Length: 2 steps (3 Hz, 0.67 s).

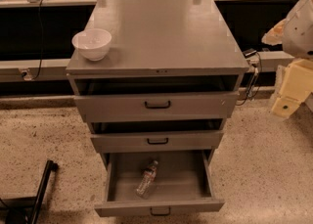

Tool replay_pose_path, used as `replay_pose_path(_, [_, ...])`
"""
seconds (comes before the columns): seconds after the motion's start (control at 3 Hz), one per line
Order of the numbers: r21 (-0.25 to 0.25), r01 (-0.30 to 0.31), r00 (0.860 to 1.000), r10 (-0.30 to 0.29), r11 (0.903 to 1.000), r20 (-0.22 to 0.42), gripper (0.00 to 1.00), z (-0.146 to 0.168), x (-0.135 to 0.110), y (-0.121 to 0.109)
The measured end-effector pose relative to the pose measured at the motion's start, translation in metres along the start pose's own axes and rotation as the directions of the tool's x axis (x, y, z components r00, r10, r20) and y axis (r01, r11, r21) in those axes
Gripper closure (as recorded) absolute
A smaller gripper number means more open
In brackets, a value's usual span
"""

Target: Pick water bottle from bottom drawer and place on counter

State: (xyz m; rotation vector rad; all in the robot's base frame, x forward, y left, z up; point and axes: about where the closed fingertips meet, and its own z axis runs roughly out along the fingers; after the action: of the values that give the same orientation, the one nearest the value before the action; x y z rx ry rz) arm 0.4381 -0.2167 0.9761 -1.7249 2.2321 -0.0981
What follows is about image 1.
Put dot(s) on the clear plastic water bottle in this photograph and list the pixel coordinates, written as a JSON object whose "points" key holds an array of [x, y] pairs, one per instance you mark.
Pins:
{"points": [[148, 178]]}

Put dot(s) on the grey top drawer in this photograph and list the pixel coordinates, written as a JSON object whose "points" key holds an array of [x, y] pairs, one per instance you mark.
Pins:
{"points": [[103, 100]]}

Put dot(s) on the white bowl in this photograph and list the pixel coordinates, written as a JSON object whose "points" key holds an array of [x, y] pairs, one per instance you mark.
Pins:
{"points": [[92, 44]]}

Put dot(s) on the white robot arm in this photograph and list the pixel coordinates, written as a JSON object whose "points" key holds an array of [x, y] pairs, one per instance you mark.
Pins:
{"points": [[294, 32]]}

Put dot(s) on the grey middle drawer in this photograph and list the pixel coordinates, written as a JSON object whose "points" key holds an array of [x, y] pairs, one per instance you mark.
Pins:
{"points": [[154, 136]]}

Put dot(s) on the black power adapter with cable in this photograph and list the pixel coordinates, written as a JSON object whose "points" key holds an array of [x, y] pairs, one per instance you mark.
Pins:
{"points": [[255, 67]]}

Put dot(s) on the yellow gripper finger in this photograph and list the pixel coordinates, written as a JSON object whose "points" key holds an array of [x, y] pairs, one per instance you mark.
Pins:
{"points": [[294, 84]]}

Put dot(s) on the wall power outlet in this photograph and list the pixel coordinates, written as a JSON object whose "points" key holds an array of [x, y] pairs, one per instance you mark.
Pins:
{"points": [[26, 74]]}

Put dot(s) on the black stand leg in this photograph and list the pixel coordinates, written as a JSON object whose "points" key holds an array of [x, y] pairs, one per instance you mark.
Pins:
{"points": [[26, 210]]}

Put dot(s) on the grey drawer cabinet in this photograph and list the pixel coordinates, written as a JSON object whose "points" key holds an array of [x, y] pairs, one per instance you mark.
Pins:
{"points": [[158, 40]]}

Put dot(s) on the grey bottom drawer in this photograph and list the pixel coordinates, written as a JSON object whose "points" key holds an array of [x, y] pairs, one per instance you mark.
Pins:
{"points": [[182, 185]]}

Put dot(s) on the grey drawer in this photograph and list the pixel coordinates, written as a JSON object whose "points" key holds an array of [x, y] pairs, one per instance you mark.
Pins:
{"points": [[103, 100], [154, 136], [182, 185]]}

